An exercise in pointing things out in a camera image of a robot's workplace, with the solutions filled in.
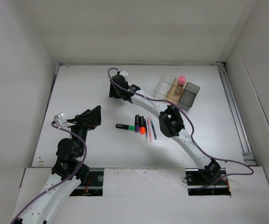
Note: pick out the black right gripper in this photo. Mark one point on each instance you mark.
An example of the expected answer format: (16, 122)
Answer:
(113, 92)

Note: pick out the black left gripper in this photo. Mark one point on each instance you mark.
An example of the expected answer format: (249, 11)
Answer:
(89, 121)

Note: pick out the pink capped patterned tube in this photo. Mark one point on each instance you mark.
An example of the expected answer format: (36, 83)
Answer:
(179, 85)

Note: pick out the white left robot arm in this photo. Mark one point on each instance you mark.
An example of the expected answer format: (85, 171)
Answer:
(68, 172)

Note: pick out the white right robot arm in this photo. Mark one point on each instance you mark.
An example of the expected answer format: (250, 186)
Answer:
(171, 125)

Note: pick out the purple highlighter marker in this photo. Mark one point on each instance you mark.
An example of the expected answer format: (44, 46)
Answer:
(137, 125)

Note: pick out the green highlighter marker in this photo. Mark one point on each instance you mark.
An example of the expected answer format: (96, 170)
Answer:
(125, 127)

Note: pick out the orange highlighter marker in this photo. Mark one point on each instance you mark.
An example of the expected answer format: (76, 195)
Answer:
(142, 125)

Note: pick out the teal pen clear cap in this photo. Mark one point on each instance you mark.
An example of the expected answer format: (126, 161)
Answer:
(153, 128)

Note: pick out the pink pen clear cap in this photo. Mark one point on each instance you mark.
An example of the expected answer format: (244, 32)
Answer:
(149, 129)

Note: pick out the clear plastic bin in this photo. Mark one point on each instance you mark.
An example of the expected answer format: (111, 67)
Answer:
(163, 86)

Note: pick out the amber plastic bin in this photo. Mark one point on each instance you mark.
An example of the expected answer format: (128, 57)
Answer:
(172, 96)

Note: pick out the grey smoked plastic bin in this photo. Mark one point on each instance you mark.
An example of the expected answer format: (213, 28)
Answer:
(188, 96)

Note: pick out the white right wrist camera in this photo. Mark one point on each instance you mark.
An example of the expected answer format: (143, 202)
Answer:
(124, 73)

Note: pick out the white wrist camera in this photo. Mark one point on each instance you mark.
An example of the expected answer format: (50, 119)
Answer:
(124, 73)
(60, 120)

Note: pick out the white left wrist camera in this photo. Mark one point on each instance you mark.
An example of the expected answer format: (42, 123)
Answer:
(60, 120)

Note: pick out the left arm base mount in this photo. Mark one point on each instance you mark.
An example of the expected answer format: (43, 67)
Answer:
(93, 186)

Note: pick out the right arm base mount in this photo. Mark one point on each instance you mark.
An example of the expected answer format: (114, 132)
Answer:
(194, 180)

